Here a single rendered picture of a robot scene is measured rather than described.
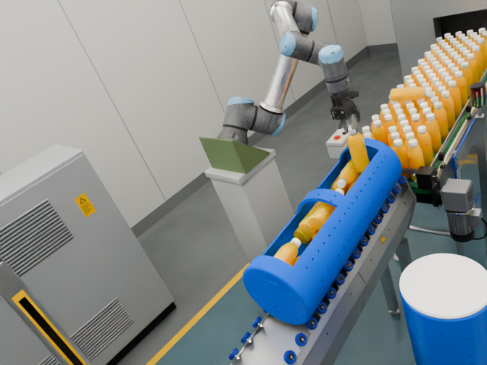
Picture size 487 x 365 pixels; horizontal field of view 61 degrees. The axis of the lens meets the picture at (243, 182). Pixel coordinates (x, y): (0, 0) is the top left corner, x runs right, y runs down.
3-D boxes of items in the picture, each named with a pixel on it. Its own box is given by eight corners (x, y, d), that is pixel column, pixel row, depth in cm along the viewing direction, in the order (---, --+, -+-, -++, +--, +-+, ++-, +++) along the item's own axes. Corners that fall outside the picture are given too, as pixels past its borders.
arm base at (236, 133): (209, 138, 243) (213, 122, 243) (229, 145, 258) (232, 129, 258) (234, 142, 231) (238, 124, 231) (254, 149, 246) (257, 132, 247)
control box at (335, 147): (330, 158, 236) (325, 142, 231) (345, 139, 247) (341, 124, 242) (346, 158, 229) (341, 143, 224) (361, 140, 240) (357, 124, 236)
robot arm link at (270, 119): (248, 124, 257) (290, -2, 222) (275, 131, 261) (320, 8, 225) (251, 135, 244) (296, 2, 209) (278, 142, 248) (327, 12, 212)
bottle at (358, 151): (351, 170, 191) (341, 135, 182) (360, 162, 194) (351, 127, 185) (364, 172, 185) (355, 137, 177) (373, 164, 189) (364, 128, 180)
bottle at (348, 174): (369, 161, 197) (352, 184, 187) (360, 168, 203) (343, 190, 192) (359, 150, 198) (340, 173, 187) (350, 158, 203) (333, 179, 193)
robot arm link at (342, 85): (332, 74, 173) (353, 72, 166) (335, 85, 175) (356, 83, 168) (322, 84, 167) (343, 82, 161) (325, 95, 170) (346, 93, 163)
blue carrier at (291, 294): (251, 308, 166) (233, 258, 150) (347, 181, 216) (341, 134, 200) (314, 337, 149) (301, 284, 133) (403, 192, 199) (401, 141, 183)
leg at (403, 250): (411, 321, 246) (393, 242, 216) (414, 313, 250) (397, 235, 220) (421, 324, 243) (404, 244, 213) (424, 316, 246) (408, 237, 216)
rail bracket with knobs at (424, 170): (414, 190, 202) (411, 173, 197) (419, 182, 206) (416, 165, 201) (435, 193, 196) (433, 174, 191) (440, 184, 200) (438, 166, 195)
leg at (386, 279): (388, 314, 256) (367, 237, 226) (391, 307, 259) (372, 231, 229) (397, 317, 252) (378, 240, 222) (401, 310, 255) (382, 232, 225)
